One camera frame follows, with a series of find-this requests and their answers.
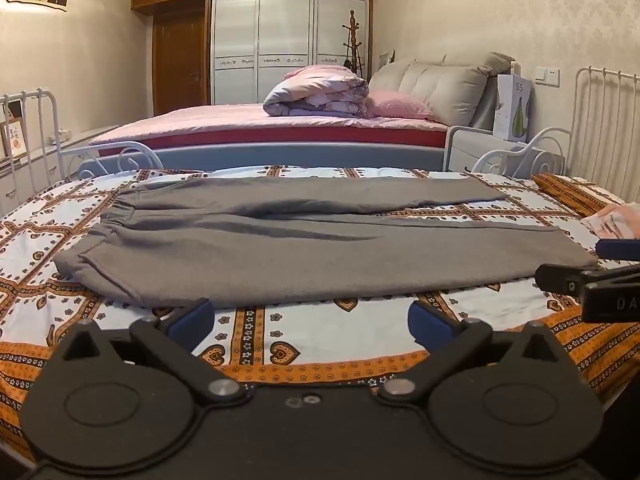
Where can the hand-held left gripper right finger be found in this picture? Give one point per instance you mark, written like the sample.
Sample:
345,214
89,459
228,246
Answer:
429,321

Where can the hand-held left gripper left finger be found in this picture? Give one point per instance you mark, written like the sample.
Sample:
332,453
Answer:
191,321

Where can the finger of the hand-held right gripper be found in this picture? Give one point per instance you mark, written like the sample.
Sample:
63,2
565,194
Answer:
617,249
560,276

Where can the grey pants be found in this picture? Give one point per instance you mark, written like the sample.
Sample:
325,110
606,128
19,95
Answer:
300,245

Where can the pink folded cloth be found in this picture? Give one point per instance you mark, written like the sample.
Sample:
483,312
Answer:
617,222

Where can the orange patterned pillow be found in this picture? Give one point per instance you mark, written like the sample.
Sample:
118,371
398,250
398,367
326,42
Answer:
575,192

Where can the orange patterned bedsheet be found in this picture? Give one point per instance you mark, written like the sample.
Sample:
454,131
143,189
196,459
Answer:
310,332

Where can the white nightstand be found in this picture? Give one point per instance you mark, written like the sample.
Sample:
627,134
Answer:
475,147

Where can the white cardboard box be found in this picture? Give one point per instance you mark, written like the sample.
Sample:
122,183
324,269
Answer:
512,107

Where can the pink bed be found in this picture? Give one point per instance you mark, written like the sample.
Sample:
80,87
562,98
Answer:
280,127

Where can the pink pillow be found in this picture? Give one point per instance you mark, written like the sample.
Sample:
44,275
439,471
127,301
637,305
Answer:
400,106

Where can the white dresser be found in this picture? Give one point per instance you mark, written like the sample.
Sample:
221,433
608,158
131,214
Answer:
45,160

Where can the beige padded headboard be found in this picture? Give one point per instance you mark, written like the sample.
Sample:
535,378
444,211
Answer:
440,90

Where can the folded floral quilt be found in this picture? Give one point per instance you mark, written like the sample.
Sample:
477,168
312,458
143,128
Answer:
317,92

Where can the brown wooden door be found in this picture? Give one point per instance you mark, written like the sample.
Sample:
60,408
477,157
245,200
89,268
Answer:
180,60

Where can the white sliding-door wardrobe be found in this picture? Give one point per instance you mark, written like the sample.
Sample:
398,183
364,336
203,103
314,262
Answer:
285,50

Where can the wooden coat rack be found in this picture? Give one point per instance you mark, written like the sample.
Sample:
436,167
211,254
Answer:
353,42

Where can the white metal bed frame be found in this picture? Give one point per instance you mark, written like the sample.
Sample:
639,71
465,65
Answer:
607,125

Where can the white wall switch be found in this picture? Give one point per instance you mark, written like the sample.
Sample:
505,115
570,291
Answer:
546,76

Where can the small picture frame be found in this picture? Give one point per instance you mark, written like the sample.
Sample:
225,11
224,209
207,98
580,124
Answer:
14,137

